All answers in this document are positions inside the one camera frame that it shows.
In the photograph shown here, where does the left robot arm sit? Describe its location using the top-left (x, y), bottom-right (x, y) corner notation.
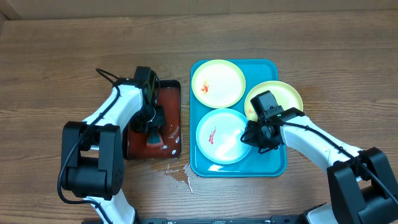
top-left (57, 78), bottom-right (165, 223)

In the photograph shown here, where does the teal plastic serving tray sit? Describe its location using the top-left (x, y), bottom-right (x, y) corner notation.
top-left (189, 58), bottom-right (287, 177)

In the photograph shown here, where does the black tray with red water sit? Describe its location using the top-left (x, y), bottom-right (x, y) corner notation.
top-left (123, 80), bottom-right (182, 160)

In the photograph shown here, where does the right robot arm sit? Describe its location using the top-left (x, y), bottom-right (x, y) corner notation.
top-left (241, 108), bottom-right (397, 223)

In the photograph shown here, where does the yellow-green plate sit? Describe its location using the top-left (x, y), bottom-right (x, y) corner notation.
top-left (191, 59), bottom-right (246, 109)
top-left (244, 81), bottom-right (303, 121)

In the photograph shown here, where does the dark teal sponge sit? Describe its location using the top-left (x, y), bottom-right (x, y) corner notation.
top-left (146, 129), bottom-right (164, 147)

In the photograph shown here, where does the light blue plate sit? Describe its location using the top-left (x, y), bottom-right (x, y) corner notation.
top-left (195, 108), bottom-right (251, 165)

